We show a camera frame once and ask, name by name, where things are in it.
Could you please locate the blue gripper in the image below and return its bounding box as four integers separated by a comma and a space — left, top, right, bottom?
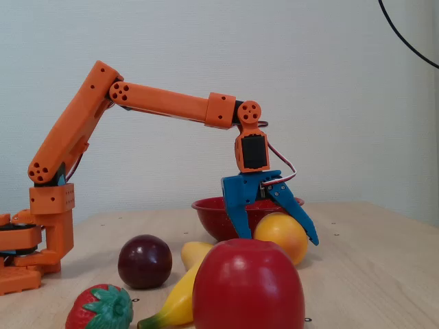
221, 170, 320, 246

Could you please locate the orange yellow toy peach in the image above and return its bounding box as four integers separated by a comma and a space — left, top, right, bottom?
252, 212, 309, 267

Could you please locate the red speckled bowl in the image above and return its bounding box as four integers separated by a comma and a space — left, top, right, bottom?
191, 195, 305, 243

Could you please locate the red toy apple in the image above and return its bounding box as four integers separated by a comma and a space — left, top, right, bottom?
192, 239, 306, 329

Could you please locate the yellow toy banana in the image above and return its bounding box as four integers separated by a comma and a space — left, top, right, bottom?
137, 241, 215, 329

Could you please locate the dark purple toy plum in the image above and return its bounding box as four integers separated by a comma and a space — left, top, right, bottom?
117, 234, 173, 290

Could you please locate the red toy strawberry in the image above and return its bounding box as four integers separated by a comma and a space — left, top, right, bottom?
64, 283, 134, 329

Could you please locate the white red black servo wire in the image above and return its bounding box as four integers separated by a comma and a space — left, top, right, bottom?
257, 120, 298, 188

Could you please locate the black hanging cable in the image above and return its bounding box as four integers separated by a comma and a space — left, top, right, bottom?
378, 0, 439, 69

